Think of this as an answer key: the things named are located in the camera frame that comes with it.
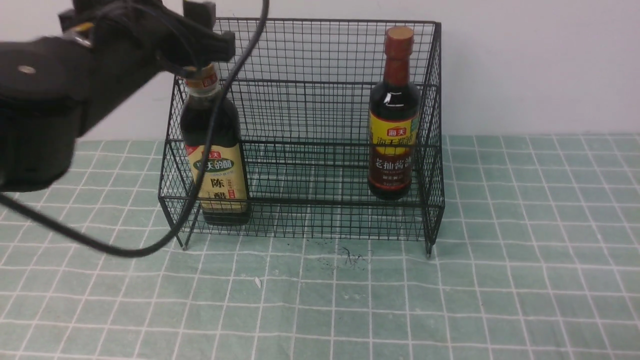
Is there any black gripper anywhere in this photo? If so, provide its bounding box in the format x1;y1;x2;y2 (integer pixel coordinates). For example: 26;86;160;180
58;0;236;126

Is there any vinegar bottle gold cap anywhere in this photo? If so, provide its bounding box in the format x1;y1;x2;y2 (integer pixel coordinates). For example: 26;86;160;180
179;63;252;227

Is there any dark soy sauce bottle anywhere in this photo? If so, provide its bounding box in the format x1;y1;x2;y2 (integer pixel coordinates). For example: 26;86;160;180
367;26;421;201

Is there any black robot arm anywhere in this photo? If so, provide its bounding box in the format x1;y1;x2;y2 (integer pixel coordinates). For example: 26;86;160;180
0;0;236;193

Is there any green checkered tablecloth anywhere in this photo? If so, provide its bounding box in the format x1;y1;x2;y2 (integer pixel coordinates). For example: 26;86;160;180
1;134;639;360

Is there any black cable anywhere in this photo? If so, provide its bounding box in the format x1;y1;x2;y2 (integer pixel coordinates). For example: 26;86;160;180
0;0;271;258

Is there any black wire mesh rack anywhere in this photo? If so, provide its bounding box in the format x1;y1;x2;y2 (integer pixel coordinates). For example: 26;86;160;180
176;18;445;256

